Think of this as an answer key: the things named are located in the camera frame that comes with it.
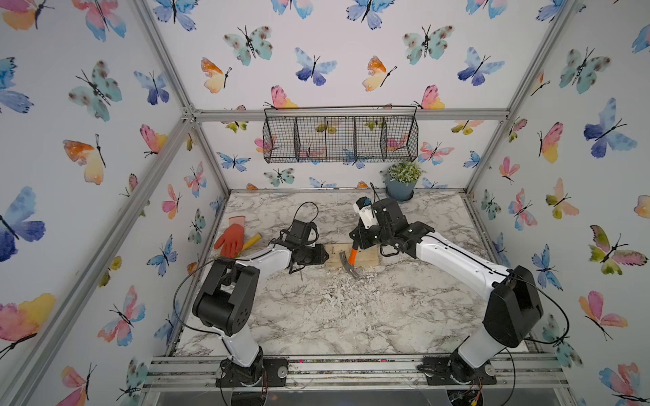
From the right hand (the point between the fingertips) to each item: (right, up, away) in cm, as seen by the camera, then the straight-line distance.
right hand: (354, 230), depth 82 cm
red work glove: (-46, -5, +17) cm, 50 cm away
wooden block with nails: (+5, -10, +12) cm, 17 cm away
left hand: (-8, -9, +11) cm, 17 cm away
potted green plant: (+22, +19, +25) cm, 39 cm away
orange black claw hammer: (-1, -12, +6) cm, 13 cm away
